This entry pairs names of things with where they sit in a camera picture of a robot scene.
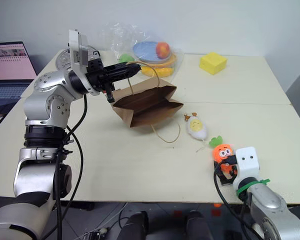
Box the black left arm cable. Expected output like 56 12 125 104
41 93 88 240

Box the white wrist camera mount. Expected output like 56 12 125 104
68 29 101 96
231 146 261 191

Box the dark rounded shape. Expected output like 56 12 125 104
116 210 150 240

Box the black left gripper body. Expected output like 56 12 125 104
86 51 116 104

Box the clear plastic bag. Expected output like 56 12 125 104
99 21 185 79

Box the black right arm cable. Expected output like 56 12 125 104
213 159 268 240

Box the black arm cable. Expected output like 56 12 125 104
41 93 88 240
213 159 268 240

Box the yellow cheese block toy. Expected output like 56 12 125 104
199 51 228 76

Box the orange carrot plush toy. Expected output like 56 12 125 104
208 135 239 176

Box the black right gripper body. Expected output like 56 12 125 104
224 174 238 186

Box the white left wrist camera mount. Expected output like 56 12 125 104
68 29 101 96

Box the open laptop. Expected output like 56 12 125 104
0 41 39 101

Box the brown paper bag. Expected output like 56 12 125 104
111 59 185 145

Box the white egg plush toy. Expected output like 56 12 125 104
184 112 209 141

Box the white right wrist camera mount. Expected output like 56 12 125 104
231 146 261 191

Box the black floor device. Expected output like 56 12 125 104
81 227 109 240

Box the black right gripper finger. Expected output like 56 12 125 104
222 155 239 167
214 161 231 185

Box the green toy vegetable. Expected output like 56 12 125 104
118 52 136 64

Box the red orange toy apple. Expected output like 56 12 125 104
155 41 172 59

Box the blue plate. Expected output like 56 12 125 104
132 41 175 64

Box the yellow orange-rimmed bowl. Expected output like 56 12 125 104
139 52 178 69

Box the green zip tie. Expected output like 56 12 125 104
236 178 271 199

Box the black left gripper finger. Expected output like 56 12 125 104
106 62 143 75
106 71 141 84

